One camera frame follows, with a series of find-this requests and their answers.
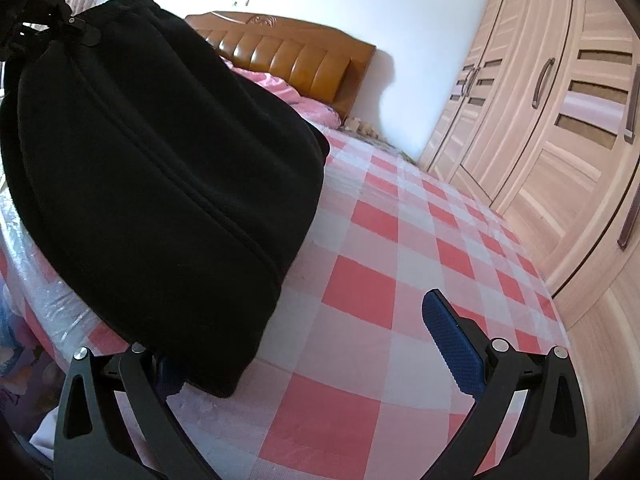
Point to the beige wooden wardrobe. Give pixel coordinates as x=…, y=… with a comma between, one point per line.
x=550, y=135

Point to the pink quilt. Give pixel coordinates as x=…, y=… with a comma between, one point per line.
x=310, y=105

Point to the red white checkered sheet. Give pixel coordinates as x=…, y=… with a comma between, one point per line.
x=375, y=240

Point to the wooden padded headboard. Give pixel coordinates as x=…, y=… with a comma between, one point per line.
x=300, y=60

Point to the black pants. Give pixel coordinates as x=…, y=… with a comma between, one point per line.
x=150, y=185

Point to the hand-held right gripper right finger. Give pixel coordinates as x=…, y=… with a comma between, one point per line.
x=450, y=340

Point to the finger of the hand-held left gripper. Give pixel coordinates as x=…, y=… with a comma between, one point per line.
x=80, y=30

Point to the white cloth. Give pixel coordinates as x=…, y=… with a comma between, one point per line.
x=47, y=435

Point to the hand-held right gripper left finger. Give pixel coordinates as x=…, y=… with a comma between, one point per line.
x=170, y=380

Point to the purple printed blanket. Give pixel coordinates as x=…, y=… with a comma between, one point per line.
x=20, y=340

